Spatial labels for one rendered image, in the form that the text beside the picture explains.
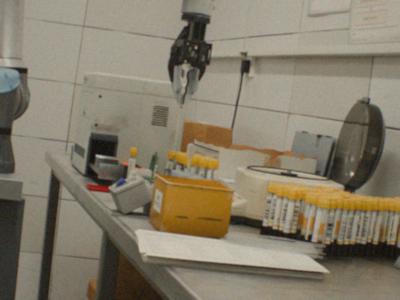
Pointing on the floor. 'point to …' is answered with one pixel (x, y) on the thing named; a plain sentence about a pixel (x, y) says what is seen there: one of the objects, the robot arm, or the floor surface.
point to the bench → (391, 285)
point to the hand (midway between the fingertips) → (181, 99)
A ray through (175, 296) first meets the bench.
